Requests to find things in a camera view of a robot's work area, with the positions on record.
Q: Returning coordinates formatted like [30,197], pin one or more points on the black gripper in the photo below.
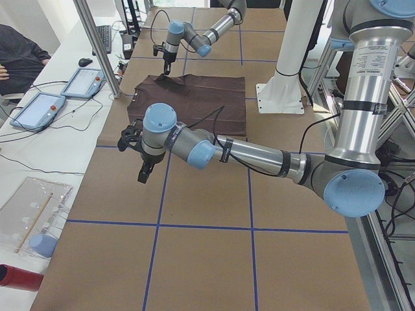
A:
[151,157]
[168,57]

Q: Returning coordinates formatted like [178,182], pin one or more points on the dark brown t-shirt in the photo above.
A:
[210,102]

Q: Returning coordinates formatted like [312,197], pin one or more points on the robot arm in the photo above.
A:
[346,178]
[202,44]

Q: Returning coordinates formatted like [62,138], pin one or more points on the black label box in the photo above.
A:
[128,46]

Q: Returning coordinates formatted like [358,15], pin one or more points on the black keyboard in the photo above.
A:
[105,35]

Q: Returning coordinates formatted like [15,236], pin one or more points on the far teach pendant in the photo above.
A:
[84,84]

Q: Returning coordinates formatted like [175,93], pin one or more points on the teach pendant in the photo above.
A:
[39,112]
[84,84]

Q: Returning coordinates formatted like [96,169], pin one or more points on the black computer mouse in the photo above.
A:
[83,62]

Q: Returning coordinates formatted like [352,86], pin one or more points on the brown paper table cover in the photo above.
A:
[222,238]

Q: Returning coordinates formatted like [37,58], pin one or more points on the wooden stick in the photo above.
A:
[33,223]

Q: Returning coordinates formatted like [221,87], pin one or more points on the near teach pendant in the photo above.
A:
[39,112]

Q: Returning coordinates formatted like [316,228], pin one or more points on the clear plastic bag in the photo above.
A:
[18,212]

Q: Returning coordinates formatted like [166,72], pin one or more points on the light blue cap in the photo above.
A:
[43,244]

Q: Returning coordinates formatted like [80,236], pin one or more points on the seated person in black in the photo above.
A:
[22,60]

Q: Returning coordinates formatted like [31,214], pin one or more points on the red cylinder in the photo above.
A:
[20,279]

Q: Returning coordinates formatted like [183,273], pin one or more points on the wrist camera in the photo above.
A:
[131,136]
[157,48]

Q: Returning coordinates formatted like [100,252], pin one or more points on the aluminium frame post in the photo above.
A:
[89,25]

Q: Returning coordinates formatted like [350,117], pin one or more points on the white camera mast base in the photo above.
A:
[282,93]

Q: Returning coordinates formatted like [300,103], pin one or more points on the aluminium side frame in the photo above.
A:
[383,241]

